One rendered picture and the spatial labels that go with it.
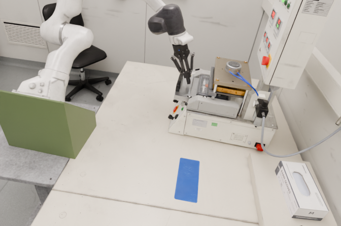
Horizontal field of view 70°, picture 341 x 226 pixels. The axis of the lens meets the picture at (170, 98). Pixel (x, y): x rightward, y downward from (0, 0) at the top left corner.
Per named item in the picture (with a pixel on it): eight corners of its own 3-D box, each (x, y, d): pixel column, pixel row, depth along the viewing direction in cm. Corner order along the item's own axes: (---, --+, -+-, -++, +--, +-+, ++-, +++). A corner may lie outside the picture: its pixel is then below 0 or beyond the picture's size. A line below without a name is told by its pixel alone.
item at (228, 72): (254, 77, 140) (261, 57, 133) (261, 110, 115) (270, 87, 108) (212, 70, 143) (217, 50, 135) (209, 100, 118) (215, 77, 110)
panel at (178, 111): (176, 99, 161) (192, 79, 150) (168, 129, 137) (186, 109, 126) (174, 98, 161) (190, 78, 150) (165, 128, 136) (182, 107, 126)
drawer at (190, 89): (228, 88, 145) (231, 77, 140) (229, 111, 127) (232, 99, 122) (179, 79, 147) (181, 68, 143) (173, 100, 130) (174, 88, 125)
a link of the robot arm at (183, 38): (170, 30, 124) (172, 40, 127) (164, 39, 114) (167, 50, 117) (194, 26, 121) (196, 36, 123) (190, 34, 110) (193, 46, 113)
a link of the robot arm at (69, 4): (76, -8, 110) (37, -15, 110) (71, 48, 114) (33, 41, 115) (87, -3, 121) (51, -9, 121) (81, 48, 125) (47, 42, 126)
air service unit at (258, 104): (258, 114, 120) (267, 89, 111) (261, 134, 108) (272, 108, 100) (247, 112, 121) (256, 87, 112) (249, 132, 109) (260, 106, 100)
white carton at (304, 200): (299, 173, 115) (306, 163, 111) (320, 221, 97) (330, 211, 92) (274, 170, 115) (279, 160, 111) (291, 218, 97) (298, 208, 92)
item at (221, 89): (243, 78, 138) (247, 63, 133) (245, 101, 121) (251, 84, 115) (212, 73, 140) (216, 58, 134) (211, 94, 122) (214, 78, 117)
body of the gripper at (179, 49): (188, 38, 124) (192, 54, 129) (172, 40, 126) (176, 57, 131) (186, 43, 118) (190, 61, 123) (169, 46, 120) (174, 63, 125)
